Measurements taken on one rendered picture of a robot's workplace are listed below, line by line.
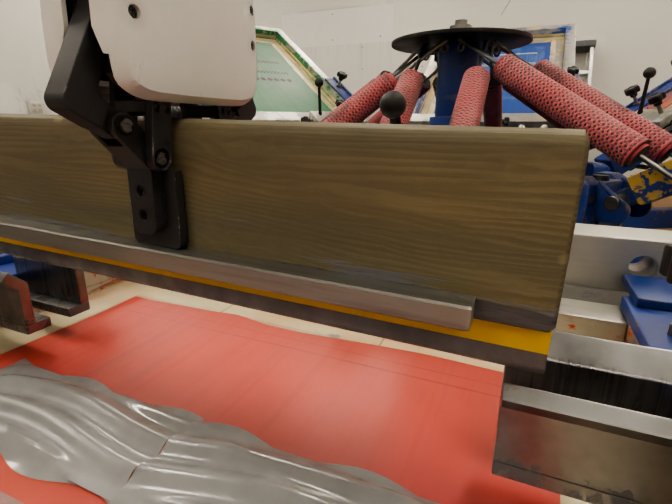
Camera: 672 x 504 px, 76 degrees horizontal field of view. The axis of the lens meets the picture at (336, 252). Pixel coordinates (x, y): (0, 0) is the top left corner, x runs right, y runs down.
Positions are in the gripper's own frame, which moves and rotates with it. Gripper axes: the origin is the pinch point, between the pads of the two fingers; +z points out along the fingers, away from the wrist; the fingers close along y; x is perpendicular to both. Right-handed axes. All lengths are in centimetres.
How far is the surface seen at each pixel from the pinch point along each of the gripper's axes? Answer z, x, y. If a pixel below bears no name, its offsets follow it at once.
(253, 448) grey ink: 13.4, 5.1, 1.7
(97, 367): 14.0, -11.0, -1.1
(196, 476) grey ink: 13.1, 3.8, 4.8
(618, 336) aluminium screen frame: 11.1, 25.4, -18.1
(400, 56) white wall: -67, -107, -415
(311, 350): 13.8, 2.8, -10.1
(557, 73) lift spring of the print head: -14, 20, -81
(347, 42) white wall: -82, -162, -415
